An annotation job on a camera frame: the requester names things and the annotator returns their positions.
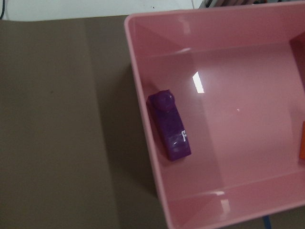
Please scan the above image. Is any orange toy block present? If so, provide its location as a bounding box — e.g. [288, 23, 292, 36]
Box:
[299, 122, 305, 163]

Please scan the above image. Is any purple toy block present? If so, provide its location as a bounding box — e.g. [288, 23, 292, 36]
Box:
[147, 90, 191, 161]

